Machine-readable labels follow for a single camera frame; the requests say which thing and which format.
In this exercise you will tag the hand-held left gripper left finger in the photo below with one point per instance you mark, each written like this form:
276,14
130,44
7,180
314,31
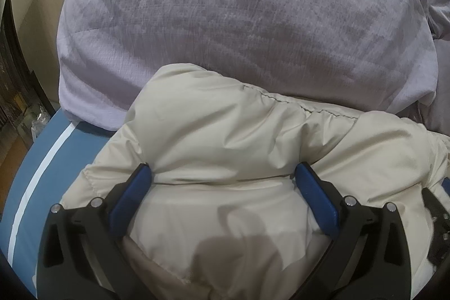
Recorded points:
130,194

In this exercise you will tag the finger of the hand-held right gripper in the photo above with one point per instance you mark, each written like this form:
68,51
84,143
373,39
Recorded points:
442,233

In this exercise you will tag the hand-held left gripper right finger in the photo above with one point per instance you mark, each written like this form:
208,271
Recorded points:
318,198

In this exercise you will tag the beige puffer jacket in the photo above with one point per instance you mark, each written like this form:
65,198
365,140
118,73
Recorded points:
228,145

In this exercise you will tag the blue white striped bed sheet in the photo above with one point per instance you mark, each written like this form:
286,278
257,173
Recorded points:
42,159

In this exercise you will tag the clear plastic bottle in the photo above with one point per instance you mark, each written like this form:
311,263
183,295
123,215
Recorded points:
40,122

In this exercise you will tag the dark bedside cabinet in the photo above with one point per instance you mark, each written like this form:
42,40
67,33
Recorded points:
16,85

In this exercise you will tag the large lilac pillow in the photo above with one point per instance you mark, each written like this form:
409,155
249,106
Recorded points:
239,15

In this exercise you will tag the small lilac pillow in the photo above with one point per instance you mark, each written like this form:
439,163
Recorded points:
439,4

